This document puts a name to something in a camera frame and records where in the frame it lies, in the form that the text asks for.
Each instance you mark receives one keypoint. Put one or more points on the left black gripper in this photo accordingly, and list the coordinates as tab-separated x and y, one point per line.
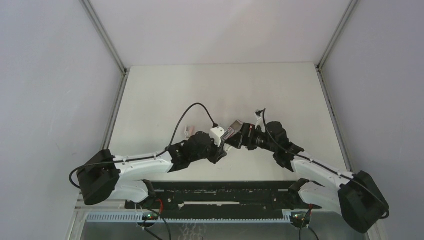
218	152

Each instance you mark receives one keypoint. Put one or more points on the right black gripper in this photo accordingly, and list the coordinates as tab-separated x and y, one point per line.
246	139

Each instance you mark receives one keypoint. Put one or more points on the red white staple box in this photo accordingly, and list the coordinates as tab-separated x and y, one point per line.
233	129

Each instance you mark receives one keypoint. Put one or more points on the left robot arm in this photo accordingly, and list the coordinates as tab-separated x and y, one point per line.
108	177

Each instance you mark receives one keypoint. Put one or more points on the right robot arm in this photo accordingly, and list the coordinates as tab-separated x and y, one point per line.
354	196

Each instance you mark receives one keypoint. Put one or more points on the left green circuit board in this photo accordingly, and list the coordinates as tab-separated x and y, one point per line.
150	217

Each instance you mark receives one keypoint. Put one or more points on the green circuit board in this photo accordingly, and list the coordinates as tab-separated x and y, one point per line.
300	219
150	217

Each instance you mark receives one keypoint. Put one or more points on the right green circuit board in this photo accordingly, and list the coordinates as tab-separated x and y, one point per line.
300	219

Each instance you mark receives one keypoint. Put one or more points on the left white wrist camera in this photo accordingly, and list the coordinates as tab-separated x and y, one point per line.
218	134

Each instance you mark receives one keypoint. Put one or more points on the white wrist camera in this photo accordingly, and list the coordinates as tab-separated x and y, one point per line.
218	134
259	114

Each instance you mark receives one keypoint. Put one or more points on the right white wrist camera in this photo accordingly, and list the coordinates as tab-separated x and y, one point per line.
259	114

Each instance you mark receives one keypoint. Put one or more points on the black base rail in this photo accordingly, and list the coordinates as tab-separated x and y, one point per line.
240	199

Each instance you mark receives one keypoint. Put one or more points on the white slotted cable duct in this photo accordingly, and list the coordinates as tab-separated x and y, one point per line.
133	217

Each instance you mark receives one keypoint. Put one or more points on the left aluminium frame post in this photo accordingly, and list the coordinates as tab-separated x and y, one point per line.
96	21

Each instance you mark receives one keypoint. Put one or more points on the aluminium frame post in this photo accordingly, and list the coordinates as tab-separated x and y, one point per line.
96	21
337	33

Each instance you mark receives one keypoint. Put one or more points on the right aluminium frame post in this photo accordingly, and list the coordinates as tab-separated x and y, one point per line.
337	33

